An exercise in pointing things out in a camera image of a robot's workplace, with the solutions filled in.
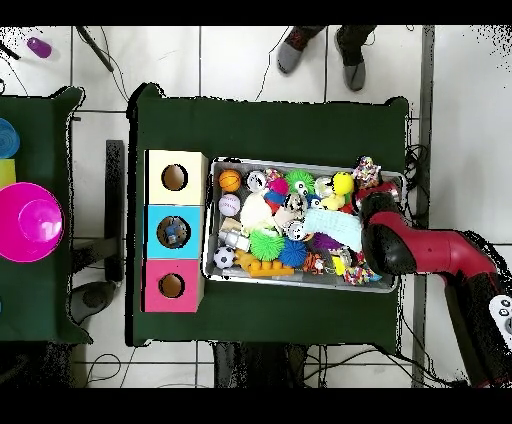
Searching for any shallow metal mesh bin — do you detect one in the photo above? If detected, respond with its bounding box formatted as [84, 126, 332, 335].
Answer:
[201, 157, 407, 295]

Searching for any wooden box with three holes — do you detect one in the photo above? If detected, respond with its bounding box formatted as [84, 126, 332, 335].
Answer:
[143, 149, 210, 314]

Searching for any white toy baseball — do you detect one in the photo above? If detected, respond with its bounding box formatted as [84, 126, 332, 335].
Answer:
[218, 193, 242, 217]

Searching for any large green fuzzy eyed ball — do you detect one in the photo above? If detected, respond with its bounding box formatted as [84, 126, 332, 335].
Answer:
[249, 228, 287, 264]

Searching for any pink plastic object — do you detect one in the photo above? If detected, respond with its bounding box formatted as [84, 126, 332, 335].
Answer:
[0, 181, 65, 263]

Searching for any purple bottle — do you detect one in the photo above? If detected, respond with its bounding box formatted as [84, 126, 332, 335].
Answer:
[26, 36, 53, 60]

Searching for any yellow plastic block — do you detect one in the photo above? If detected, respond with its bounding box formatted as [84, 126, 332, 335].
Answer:
[0, 158, 17, 188]

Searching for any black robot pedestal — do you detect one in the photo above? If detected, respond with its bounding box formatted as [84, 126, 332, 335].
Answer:
[211, 341, 309, 388]

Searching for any multicolour knotted rope toy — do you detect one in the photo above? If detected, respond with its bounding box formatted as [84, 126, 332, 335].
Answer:
[351, 155, 382, 190]

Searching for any dark green tablecloth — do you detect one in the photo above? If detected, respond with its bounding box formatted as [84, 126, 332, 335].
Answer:
[0, 86, 93, 346]
[125, 82, 410, 347]

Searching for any silver plastic toy truck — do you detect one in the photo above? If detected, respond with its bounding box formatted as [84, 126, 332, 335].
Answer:
[218, 229, 252, 252]

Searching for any black and white soccer ball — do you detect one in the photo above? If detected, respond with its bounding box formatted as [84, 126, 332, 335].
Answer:
[213, 245, 236, 270]

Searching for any small green fuzzy eyed ball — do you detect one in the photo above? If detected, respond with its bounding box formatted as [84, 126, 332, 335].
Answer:
[284, 168, 317, 196]

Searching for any light blue cloth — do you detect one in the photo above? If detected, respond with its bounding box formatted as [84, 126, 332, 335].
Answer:
[303, 207, 364, 253]

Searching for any blue plastic object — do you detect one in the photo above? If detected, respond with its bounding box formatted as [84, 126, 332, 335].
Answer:
[0, 117, 21, 159]

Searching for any orange toy basketball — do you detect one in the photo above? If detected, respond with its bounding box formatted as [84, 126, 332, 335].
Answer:
[218, 169, 243, 193]

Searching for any purple spiky ball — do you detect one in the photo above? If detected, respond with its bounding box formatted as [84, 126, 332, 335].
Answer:
[312, 231, 345, 251]

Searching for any yellow smiley ball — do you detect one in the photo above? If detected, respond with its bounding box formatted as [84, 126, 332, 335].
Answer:
[332, 171, 356, 196]

